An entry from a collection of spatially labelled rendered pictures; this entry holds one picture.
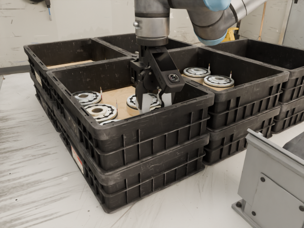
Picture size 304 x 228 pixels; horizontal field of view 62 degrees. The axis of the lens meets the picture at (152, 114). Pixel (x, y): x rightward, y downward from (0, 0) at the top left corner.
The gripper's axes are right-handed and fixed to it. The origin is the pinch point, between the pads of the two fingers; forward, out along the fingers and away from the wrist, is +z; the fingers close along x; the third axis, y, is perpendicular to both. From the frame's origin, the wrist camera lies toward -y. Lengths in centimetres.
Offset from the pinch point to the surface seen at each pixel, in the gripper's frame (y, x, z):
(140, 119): -10.0, 8.4, -7.2
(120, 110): 13.9, 4.6, 2.4
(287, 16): 217, -327, 15
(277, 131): -2.7, -44.4, 14.0
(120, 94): 24.9, 0.6, 2.4
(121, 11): 340, -116, 10
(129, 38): 73, -22, -6
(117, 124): -10.4, 13.3, -7.5
